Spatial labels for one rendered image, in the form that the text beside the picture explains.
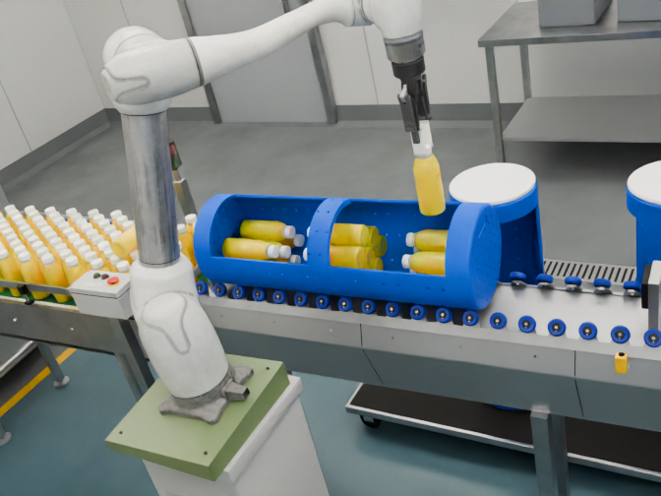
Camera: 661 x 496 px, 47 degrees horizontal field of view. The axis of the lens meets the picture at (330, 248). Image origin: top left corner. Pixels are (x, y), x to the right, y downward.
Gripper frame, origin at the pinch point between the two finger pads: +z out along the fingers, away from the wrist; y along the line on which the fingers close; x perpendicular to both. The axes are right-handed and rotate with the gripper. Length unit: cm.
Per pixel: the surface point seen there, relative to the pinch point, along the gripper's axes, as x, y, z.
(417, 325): 8, -6, 53
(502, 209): -3, 44, 45
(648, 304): -50, 0, 45
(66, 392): 222, 20, 143
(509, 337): -17, -6, 54
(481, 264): -10.0, 0.8, 36.3
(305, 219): 53, 19, 36
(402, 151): 147, 291, 145
